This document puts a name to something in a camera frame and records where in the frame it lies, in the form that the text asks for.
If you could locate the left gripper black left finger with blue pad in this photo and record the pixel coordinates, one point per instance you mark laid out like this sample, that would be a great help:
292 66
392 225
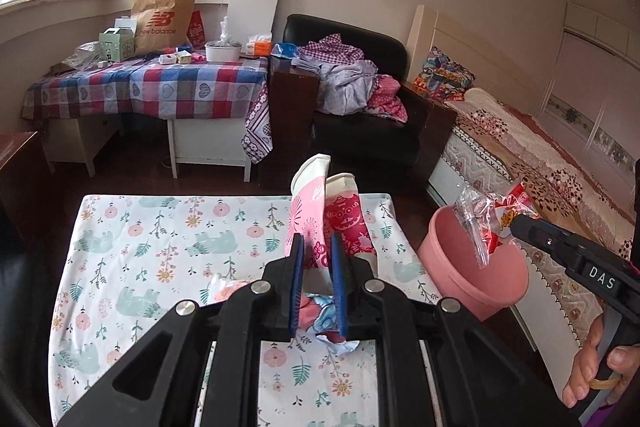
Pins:
200 365

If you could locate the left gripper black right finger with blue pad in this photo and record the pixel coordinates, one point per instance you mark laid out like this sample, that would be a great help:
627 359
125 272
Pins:
437 364

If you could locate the clear red snack wrapper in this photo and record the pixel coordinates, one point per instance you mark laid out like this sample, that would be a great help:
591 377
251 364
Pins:
487 217

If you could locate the pink plastic wrappers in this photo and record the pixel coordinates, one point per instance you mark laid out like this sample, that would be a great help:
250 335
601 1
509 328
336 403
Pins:
317 324

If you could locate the red pink paper cups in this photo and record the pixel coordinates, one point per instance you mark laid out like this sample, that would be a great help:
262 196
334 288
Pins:
321 206

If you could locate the purple sleeve forearm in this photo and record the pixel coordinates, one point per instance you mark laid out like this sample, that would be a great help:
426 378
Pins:
615 415

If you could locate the person's right hand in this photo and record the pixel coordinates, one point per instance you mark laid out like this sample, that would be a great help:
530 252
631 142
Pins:
623 360

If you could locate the pink plastic basin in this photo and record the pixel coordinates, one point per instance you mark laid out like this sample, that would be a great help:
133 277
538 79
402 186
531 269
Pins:
448 256

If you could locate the floral bear tablecloth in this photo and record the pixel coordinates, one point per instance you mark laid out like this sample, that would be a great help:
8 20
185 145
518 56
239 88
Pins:
132 258

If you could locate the pink sliding wardrobe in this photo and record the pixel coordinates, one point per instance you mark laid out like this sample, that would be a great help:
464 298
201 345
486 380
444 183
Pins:
591 106

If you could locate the bed with patterned quilt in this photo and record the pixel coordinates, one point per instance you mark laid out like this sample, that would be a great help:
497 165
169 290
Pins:
494 147

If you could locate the black leather armchair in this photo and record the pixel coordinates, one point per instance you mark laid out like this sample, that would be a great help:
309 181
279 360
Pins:
368 119

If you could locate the beige wooden headboard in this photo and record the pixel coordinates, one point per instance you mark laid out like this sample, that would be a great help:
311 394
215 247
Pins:
494 71

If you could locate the colourful cartoon pillow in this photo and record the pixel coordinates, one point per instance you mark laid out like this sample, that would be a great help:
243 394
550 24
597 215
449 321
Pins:
443 79

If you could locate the plaid tablecloth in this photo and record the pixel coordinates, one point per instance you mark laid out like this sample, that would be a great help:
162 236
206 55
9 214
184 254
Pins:
218 112

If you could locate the dark wooden side cabinet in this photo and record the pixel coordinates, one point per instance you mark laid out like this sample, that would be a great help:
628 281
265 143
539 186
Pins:
292 100

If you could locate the pile of clothes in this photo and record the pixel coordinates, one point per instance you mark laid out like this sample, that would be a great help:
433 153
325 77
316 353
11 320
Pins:
348 82

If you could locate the white round tub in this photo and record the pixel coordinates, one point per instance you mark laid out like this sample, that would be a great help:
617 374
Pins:
216 52

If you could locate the green house-shaped box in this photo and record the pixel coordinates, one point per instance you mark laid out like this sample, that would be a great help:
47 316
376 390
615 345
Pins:
116 44

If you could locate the orange tissue box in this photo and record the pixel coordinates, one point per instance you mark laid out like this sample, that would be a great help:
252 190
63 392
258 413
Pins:
258 45

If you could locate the red paper sign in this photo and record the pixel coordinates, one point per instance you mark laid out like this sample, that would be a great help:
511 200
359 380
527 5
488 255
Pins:
196 31

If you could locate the brown New Balance paper bag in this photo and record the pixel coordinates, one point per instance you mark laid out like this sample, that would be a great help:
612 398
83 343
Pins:
161 24

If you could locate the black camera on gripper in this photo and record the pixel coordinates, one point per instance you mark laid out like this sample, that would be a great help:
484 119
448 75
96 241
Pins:
635 249

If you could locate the white table frame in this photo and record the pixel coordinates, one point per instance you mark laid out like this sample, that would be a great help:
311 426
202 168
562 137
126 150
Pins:
165 146

